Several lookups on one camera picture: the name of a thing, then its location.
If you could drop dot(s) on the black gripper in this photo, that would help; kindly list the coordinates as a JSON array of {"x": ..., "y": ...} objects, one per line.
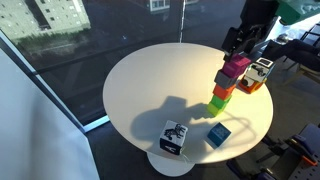
[{"x": 253, "y": 20}]

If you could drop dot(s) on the pink block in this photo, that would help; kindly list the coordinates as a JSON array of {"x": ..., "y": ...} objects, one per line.
[{"x": 236, "y": 65}]

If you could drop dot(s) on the gray block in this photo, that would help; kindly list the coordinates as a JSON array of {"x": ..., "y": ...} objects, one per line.
[{"x": 223, "y": 80}]

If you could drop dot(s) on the orange block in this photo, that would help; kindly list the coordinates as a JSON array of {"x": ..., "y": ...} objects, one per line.
[{"x": 221, "y": 91}]

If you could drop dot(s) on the dark green block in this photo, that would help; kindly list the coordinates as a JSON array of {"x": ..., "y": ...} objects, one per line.
[{"x": 220, "y": 101}]

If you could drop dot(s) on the lime green block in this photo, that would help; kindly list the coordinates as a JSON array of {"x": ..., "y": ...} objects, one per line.
[{"x": 214, "y": 109}]

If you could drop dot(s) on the blue block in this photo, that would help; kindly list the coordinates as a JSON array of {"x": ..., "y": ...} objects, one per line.
[{"x": 219, "y": 134}]

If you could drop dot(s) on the white black square soft cube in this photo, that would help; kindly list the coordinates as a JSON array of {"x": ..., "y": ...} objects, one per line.
[{"x": 258, "y": 71}]

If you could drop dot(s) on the shiny metal knob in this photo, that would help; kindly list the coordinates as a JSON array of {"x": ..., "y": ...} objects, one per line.
[{"x": 283, "y": 38}]

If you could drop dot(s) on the black chair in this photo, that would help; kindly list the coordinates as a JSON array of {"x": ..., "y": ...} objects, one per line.
[{"x": 293, "y": 51}]

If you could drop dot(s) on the vertical window mullion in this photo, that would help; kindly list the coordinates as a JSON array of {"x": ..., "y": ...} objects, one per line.
[{"x": 182, "y": 20}]

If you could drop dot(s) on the navy white animal soft cube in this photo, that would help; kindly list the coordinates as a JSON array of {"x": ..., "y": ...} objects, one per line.
[{"x": 173, "y": 136}]

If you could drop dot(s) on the purple orange clamp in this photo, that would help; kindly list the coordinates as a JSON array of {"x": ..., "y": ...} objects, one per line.
[{"x": 301, "y": 146}]

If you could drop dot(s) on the blue perforated metal stand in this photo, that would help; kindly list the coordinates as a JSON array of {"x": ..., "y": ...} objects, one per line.
[{"x": 310, "y": 156}]

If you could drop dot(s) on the white round table base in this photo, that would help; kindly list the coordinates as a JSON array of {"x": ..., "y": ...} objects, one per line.
[{"x": 166, "y": 167}]

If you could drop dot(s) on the beige building outside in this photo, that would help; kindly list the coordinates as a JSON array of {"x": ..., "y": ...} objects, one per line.
[{"x": 50, "y": 15}]

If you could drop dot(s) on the dark diagonal window frame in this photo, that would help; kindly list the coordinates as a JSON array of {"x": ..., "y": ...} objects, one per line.
[{"x": 43, "y": 80}]

